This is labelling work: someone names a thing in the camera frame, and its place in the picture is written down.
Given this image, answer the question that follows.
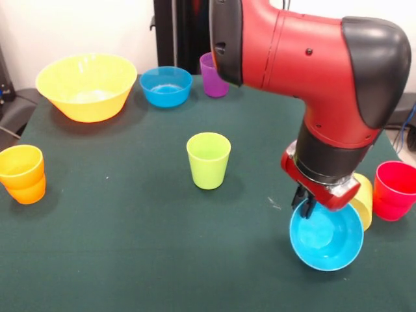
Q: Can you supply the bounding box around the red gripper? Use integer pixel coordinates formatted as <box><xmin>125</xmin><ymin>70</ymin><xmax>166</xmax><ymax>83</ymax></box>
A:
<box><xmin>280</xmin><ymin>141</ymin><xmax>361</xmax><ymax>219</ymax></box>

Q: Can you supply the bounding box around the cyan bowl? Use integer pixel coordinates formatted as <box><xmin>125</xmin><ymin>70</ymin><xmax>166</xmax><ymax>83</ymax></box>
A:
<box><xmin>289</xmin><ymin>198</ymin><xmax>365</xmax><ymax>272</ymax></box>

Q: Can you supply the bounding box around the yellow-green cup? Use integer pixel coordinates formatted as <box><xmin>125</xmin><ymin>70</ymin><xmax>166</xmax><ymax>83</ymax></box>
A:
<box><xmin>350</xmin><ymin>172</ymin><xmax>374</xmax><ymax>232</ymax></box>

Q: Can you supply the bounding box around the green cup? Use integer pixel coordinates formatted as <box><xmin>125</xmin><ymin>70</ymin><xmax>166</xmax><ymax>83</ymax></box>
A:
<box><xmin>186</xmin><ymin>132</ymin><xmax>232</xmax><ymax>190</ymax></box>

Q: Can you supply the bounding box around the pink cup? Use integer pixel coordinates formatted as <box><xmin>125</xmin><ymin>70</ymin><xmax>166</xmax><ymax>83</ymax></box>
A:
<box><xmin>372</xmin><ymin>161</ymin><xmax>416</xmax><ymax>222</ymax></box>

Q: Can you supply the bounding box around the purple cup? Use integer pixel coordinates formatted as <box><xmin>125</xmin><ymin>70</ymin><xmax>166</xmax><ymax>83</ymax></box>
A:
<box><xmin>199</xmin><ymin>52</ymin><xmax>230</xmax><ymax>98</ymax></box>

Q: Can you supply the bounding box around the blue bowl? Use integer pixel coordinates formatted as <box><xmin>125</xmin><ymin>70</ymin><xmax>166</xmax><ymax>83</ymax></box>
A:
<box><xmin>139</xmin><ymin>66</ymin><xmax>193</xmax><ymax>109</ymax></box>

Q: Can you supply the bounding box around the dark green tablecloth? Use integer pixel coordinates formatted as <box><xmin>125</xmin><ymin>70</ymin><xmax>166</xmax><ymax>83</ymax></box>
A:
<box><xmin>0</xmin><ymin>74</ymin><xmax>416</xmax><ymax>312</ymax></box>

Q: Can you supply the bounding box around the large yellow bowl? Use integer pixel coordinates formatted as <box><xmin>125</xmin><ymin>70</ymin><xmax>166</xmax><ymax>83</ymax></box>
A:
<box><xmin>34</xmin><ymin>53</ymin><xmax>138</xmax><ymax>124</ymax></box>

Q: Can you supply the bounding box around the orange cup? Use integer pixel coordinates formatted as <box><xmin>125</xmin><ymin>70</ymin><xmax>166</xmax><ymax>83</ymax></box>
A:
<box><xmin>0</xmin><ymin>144</ymin><xmax>47</xmax><ymax>205</ymax></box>

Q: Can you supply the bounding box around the black equipment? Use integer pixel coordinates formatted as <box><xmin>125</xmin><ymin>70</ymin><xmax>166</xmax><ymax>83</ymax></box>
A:
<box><xmin>0</xmin><ymin>45</ymin><xmax>12</xmax><ymax>108</ymax></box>

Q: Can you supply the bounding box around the blue cable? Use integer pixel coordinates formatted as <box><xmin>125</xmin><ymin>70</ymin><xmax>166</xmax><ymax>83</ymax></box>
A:
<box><xmin>395</xmin><ymin>103</ymin><xmax>416</xmax><ymax>153</ymax></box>

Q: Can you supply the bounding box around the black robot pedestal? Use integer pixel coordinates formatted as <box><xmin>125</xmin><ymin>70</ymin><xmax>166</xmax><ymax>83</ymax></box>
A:
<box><xmin>149</xmin><ymin>0</ymin><xmax>212</xmax><ymax>75</ymax></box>

